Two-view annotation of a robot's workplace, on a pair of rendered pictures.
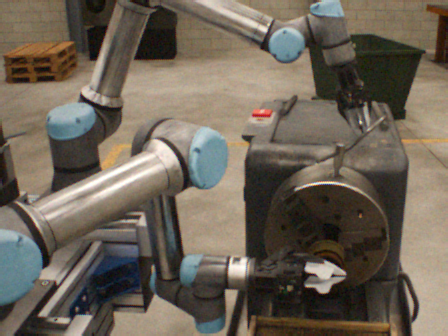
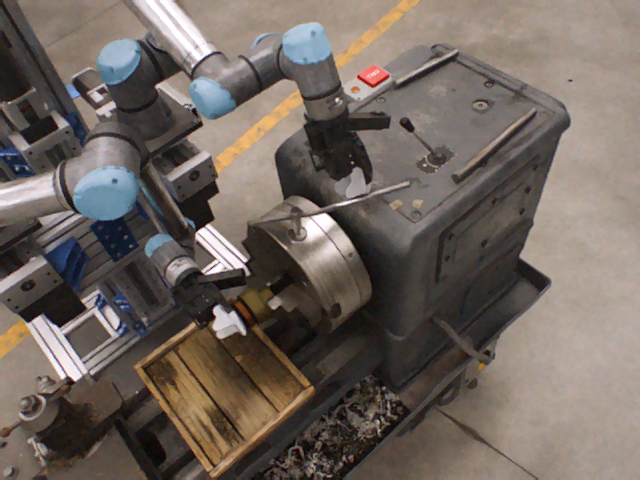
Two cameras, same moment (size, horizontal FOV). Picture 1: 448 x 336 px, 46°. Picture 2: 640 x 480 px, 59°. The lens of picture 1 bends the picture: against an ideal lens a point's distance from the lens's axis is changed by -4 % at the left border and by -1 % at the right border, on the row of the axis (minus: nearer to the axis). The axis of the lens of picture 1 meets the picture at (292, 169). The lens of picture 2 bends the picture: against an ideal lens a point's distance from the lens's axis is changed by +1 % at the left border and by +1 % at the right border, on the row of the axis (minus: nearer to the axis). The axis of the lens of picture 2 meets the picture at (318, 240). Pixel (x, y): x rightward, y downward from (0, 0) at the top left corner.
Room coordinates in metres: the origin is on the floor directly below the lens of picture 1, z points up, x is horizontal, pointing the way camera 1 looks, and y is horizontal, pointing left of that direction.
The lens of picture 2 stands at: (0.80, -0.73, 2.18)
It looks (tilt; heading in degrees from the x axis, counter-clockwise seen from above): 53 degrees down; 53
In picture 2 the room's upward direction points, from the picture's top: 9 degrees counter-clockwise
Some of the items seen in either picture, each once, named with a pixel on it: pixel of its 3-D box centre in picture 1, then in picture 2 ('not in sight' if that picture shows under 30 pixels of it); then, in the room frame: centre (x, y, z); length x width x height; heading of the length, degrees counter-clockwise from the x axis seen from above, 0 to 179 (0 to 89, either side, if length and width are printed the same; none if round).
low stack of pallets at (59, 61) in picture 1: (42, 61); not in sight; (8.31, 4.04, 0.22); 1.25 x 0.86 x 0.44; 9
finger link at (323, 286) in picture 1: (324, 284); (228, 328); (1.00, -0.08, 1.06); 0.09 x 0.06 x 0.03; 86
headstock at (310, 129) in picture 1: (322, 178); (416, 180); (1.62, -0.10, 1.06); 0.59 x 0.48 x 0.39; 176
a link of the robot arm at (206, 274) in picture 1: (207, 272); (168, 256); (1.02, 0.19, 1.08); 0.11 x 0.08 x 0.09; 86
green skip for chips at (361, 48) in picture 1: (359, 77); not in sight; (6.26, -0.78, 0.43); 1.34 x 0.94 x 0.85; 18
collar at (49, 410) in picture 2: not in sight; (36, 410); (0.61, 0.03, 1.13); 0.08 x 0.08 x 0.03
